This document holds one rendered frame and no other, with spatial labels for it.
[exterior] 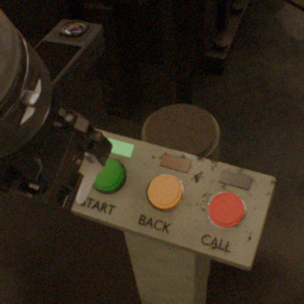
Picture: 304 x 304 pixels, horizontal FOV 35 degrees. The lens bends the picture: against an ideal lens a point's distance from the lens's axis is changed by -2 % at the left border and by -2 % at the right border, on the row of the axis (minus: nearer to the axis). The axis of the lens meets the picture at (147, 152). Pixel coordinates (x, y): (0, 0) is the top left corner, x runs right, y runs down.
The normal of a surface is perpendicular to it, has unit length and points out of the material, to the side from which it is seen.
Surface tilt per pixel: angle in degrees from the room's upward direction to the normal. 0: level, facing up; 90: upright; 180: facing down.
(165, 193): 20
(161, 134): 0
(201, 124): 0
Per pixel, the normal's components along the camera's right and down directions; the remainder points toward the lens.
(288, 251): -0.07, -0.60
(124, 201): -0.20, -0.31
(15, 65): 0.97, 0.09
